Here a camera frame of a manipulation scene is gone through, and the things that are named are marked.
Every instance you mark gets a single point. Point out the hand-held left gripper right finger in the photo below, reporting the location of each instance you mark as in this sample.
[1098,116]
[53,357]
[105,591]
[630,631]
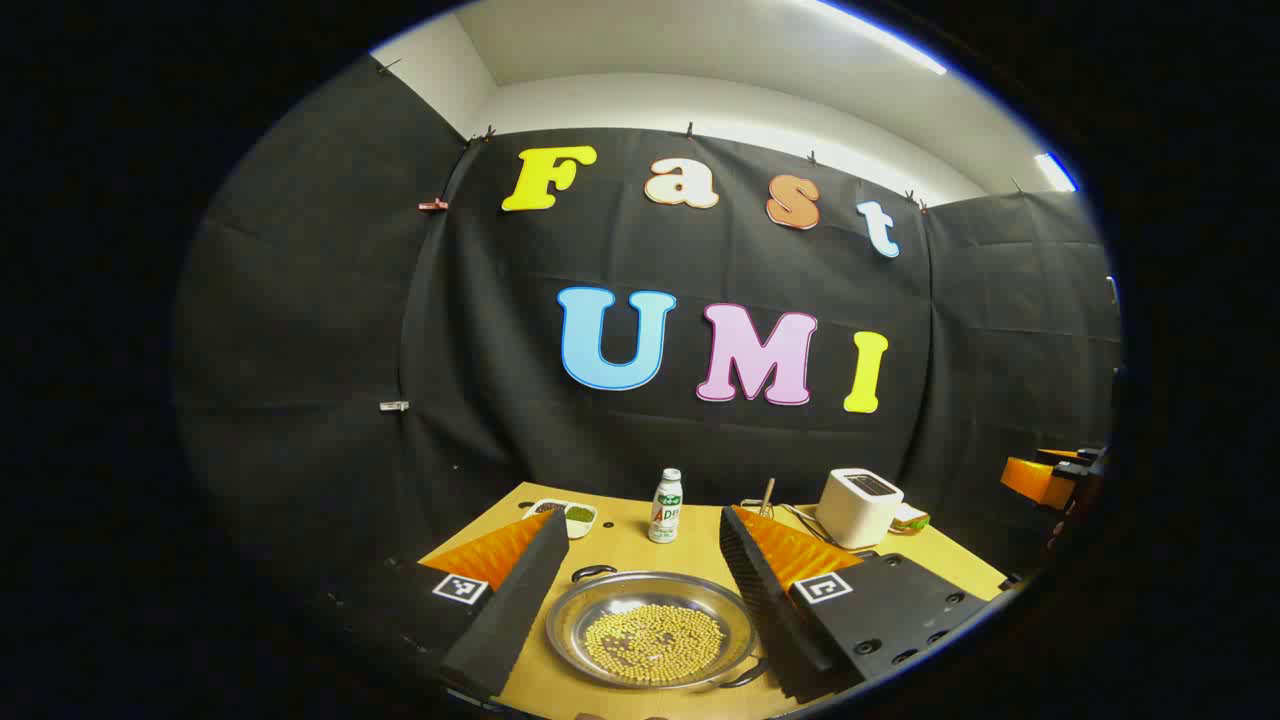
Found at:
[765,600]

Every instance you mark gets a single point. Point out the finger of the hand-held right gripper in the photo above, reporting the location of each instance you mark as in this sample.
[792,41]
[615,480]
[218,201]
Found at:
[1035,480]

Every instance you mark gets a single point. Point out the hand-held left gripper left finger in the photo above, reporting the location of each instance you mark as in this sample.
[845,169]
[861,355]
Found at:
[510,610]

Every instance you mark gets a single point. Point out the wooden stick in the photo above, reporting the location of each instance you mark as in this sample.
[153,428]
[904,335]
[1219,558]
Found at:
[767,495]

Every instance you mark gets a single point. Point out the white divided bean dish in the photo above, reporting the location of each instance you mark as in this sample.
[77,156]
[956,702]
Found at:
[578,518]

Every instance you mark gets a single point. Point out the pile of soybeans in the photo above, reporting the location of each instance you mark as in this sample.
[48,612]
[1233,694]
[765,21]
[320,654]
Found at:
[655,640]

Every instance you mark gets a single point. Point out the white toaster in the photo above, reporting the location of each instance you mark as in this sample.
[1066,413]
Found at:
[855,510]

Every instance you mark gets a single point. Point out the sandwich on plate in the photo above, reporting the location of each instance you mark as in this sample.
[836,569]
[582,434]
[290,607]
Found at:
[910,518]

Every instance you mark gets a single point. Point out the white drink bottle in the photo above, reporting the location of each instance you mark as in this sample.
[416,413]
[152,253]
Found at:
[666,510]

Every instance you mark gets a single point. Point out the black backdrop cloth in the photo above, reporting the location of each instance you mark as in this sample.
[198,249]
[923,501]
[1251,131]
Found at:
[500,330]

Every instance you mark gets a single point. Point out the short ceiling light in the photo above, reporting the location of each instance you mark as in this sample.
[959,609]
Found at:
[1056,172]

